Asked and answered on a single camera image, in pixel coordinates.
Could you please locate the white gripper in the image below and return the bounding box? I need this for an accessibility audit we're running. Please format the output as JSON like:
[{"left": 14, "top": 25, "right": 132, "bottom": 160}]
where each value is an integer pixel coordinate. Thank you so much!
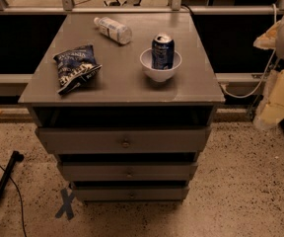
[{"left": 253, "top": 21, "right": 284, "bottom": 130}]

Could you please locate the blue pepsi can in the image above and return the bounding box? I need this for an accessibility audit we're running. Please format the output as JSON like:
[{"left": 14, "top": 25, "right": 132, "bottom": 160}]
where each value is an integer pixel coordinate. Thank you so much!
[{"left": 151, "top": 33, "right": 175, "bottom": 70}]

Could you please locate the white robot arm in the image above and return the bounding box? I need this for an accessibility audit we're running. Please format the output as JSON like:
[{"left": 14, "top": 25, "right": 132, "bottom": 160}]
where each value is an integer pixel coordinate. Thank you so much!
[{"left": 253, "top": 16, "right": 284, "bottom": 129}]

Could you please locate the white bowl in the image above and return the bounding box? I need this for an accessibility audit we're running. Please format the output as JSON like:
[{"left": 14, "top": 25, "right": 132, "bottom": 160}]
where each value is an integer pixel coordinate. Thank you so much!
[{"left": 140, "top": 48, "right": 182, "bottom": 83}]

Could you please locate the clear plastic water bottle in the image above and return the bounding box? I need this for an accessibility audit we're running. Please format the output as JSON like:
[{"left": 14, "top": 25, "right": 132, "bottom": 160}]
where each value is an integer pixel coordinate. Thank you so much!
[{"left": 94, "top": 17, "right": 132, "bottom": 45}]

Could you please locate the grey drawer cabinet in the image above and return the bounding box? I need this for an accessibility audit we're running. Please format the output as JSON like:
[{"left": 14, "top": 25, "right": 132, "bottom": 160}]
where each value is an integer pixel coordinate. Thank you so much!
[{"left": 20, "top": 13, "right": 224, "bottom": 191}]

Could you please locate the blue chip bag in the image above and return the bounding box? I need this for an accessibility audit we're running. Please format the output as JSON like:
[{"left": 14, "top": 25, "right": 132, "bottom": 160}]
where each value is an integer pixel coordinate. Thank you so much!
[{"left": 53, "top": 44, "right": 102, "bottom": 95}]

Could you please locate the middle grey drawer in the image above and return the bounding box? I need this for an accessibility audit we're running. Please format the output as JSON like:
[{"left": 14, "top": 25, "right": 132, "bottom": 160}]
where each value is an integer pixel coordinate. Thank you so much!
[{"left": 57, "top": 162, "right": 197, "bottom": 182}]

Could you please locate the grey drawer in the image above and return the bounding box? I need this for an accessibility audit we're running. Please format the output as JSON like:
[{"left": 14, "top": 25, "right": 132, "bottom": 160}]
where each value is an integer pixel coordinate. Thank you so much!
[
  {"left": 57, "top": 162, "right": 197, "bottom": 182},
  {"left": 73, "top": 186, "right": 189, "bottom": 201},
  {"left": 35, "top": 127, "right": 211, "bottom": 154}
]

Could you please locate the top grey drawer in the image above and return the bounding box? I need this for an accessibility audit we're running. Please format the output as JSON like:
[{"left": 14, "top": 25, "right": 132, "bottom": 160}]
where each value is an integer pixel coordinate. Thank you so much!
[{"left": 35, "top": 127, "right": 211, "bottom": 154}]

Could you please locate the bottom grey drawer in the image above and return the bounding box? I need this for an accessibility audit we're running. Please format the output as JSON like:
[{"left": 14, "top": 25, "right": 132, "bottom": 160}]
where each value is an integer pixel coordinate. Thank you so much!
[{"left": 73, "top": 186, "right": 189, "bottom": 201}]

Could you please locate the white cable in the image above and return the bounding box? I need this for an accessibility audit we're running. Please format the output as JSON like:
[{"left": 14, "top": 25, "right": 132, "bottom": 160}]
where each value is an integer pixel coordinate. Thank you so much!
[{"left": 220, "top": 3, "right": 278, "bottom": 100}]

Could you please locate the black floor cable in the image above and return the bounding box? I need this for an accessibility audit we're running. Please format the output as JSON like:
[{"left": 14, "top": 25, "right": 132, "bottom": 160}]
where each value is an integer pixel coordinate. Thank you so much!
[{"left": 0, "top": 152, "right": 28, "bottom": 237}]

